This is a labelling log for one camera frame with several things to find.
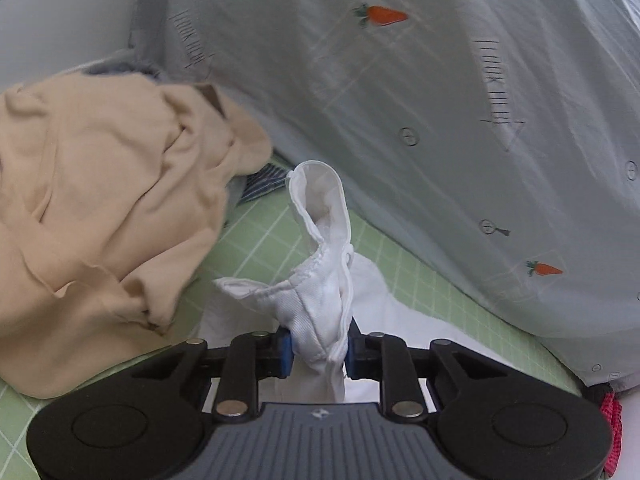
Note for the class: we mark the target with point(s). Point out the green grid cutting mat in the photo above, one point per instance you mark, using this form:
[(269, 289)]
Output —
[(280, 240)]

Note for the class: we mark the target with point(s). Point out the grey carrot-print sheet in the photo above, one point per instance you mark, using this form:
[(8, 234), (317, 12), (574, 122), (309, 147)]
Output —
[(400, 125)]

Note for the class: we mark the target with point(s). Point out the grey cloth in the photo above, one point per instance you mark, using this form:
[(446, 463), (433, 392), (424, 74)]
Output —
[(125, 66)]

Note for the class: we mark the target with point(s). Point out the beige garment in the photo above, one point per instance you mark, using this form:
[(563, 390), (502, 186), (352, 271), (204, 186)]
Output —
[(110, 220)]

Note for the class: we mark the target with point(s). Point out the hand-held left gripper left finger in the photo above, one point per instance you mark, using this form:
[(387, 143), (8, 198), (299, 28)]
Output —
[(285, 357)]

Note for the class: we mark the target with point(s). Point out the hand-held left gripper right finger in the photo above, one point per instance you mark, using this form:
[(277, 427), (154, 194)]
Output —
[(351, 360)]

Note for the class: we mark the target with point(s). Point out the blue striped cloth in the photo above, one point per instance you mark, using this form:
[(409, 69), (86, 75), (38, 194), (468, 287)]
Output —
[(261, 184)]

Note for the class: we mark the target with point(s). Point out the white garment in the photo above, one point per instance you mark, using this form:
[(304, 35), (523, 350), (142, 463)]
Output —
[(320, 310)]

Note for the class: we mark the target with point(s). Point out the red mesh item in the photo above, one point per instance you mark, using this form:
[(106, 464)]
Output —
[(611, 425)]

